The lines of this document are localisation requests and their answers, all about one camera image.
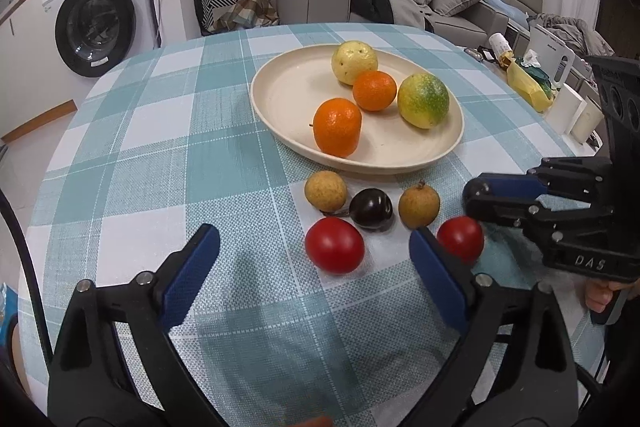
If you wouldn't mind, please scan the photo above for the brown longan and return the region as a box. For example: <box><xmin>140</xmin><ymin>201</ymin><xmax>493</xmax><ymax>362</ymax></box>
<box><xmin>398</xmin><ymin>181</ymin><xmax>441</xmax><ymax>230</ymax></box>
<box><xmin>304</xmin><ymin>170</ymin><xmax>348</xmax><ymax>212</ymax></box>

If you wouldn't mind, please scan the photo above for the grey crumpled blanket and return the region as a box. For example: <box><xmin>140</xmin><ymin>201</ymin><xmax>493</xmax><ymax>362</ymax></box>
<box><xmin>532</xmin><ymin>14</ymin><xmax>613</xmax><ymax>58</ymax></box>

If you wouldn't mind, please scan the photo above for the white handled appliance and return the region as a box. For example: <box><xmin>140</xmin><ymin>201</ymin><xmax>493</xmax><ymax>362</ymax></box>
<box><xmin>529</xmin><ymin>24</ymin><xmax>576</xmax><ymax>88</ymax></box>

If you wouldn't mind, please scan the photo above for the orange mandarin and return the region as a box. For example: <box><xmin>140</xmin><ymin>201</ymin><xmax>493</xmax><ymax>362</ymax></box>
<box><xmin>313</xmin><ymin>98</ymin><xmax>363</xmax><ymax>158</ymax></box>
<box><xmin>352</xmin><ymin>70</ymin><xmax>398</xmax><ymax>112</ymax></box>

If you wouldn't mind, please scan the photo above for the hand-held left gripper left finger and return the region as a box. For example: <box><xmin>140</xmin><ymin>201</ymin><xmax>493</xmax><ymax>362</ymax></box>
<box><xmin>47</xmin><ymin>223</ymin><xmax>222</xmax><ymax>427</ymax></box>

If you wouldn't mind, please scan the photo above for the white paper tube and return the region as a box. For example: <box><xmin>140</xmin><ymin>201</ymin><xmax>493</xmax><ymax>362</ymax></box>
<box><xmin>489</xmin><ymin>33</ymin><xmax>513</xmax><ymax>60</ymax></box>

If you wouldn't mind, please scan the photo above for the green tissue pack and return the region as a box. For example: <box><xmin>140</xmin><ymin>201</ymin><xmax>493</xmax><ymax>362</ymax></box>
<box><xmin>520</xmin><ymin>49</ymin><xmax>551</xmax><ymax>82</ymax></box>

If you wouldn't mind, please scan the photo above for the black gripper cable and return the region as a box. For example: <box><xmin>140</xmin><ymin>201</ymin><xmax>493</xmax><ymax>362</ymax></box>
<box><xmin>0</xmin><ymin>189</ymin><xmax>53</xmax><ymax>358</ymax></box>

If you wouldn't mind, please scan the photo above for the yellow bag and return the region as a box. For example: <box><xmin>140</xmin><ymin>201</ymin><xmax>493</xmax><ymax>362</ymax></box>
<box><xmin>506</xmin><ymin>57</ymin><xmax>556</xmax><ymax>112</ymax></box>

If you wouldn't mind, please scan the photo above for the teal checked tablecloth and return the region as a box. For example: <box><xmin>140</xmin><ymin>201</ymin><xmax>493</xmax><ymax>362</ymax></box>
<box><xmin>17</xmin><ymin>23</ymin><xmax>608</xmax><ymax>427</ymax></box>

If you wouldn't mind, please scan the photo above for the dark purple plum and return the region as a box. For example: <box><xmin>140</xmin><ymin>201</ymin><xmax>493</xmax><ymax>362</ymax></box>
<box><xmin>349</xmin><ymin>188</ymin><xmax>394</xmax><ymax>230</ymax></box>

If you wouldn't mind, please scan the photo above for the yellow green round fruit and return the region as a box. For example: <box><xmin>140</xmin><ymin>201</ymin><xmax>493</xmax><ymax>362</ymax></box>
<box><xmin>331</xmin><ymin>40</ymin><xmax>379</xmax><ymax>86</ymax></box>
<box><xmin>397</xmin><ymin>73</ymin><xmax>450</xmax><ymax>130</ymax></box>

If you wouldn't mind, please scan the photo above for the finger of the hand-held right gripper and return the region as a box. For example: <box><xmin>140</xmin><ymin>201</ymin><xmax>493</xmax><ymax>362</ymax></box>
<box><xmin>477</xmin><ymin>158</ymin><xmax>614</xmax><ymax>202</ymax></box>
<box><xmin>465</xmin><ymin>201</ymin><xmax>614</xmax><ymax>249</ymax></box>

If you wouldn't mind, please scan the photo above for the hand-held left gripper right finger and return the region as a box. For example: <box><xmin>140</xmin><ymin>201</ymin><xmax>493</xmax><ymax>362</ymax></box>
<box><xmin>408</xmin><ymin>227</ymin><xmax>581</xmax><ymax>427</ymax></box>

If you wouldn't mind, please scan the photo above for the white box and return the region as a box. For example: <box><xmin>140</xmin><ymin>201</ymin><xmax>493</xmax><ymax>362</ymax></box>
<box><xmin>545</xmin><ymin>84</ymin><xmax>588</xmax><ymax>135</ymax></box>

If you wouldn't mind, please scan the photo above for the black patterned chair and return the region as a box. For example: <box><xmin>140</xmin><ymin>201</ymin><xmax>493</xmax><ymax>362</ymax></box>
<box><xmin>192</xmin><ymin>0</ymin><xmax>278</xmax><ymax>38</ymax></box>

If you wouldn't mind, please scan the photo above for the cream round plate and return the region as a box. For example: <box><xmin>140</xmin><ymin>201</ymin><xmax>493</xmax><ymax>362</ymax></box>
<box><xmin>250</xmin><ymin>45</ymin><xmax>465</xmax><ymax>174</ymax></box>

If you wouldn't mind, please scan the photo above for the plaid cloth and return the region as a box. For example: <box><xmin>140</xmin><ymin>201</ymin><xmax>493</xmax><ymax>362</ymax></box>
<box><xmin>212</xmin><ymin>0</ymin><xmax>280</xmax><ymax>32</ymax></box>

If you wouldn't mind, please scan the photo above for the red tomato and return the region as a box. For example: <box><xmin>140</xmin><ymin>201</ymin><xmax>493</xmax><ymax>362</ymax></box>
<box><xmin>436</xmin><ymin>216</ymin><xmax>485</xmax><ymax>264</ymax></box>
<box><xmin>305</xmin><ymin>217</ymin><xmax>366</xmax><ymax>275</ymax></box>

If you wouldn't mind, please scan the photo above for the person's right hand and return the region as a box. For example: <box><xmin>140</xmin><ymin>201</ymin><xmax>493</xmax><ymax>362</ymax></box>
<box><xmin>582</xmin><ymin>279</ymin><xmax>640</xmax><ymax>314</ymax></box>

